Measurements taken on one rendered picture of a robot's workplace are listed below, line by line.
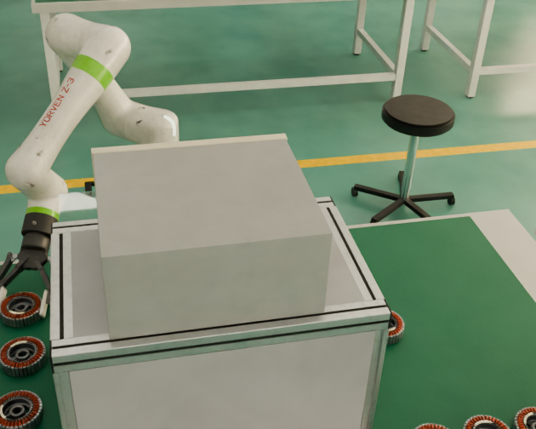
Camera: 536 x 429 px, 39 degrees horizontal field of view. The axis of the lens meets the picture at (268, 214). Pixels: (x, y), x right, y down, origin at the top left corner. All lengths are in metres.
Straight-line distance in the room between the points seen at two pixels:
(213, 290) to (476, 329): 0.92
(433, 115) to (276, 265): 2.27
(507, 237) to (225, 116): 2.53
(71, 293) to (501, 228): 1.47
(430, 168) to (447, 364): 2.41
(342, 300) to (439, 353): 0.52
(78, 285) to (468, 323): 1.07
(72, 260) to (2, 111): 3.24
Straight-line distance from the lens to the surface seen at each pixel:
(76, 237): 1.79
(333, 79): 4.77
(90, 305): 1.60
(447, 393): 1.98
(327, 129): 4.60
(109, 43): 2.23
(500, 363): 2.09
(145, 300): 1.46
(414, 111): 3.65
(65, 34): 2.32
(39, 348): 2.01
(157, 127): 2.50
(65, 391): 1.58
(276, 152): 1.69
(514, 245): 2.52
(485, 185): 4.27
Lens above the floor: 2.16
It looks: 35 degrees down
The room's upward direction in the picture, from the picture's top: 3 degrees clockwise
